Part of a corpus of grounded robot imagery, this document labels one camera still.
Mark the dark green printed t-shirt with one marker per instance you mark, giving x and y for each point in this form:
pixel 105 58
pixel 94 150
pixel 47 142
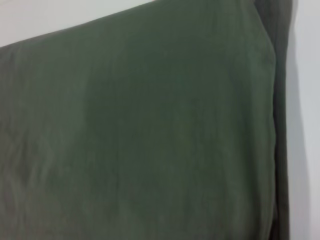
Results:
pixel 150 125

